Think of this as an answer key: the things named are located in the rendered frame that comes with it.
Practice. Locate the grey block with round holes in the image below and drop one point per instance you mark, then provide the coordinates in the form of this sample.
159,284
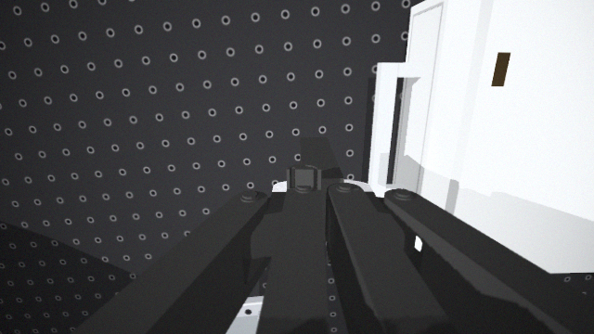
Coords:
244,325

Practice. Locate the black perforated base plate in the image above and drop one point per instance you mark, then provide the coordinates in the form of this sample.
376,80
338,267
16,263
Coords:
124,124

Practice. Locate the grey flat plate with slots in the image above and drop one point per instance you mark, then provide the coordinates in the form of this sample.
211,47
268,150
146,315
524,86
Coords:
252,306

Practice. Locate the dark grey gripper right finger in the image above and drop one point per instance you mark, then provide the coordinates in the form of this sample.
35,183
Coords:
386,286

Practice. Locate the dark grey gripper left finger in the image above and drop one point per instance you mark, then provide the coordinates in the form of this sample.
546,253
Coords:
201,283

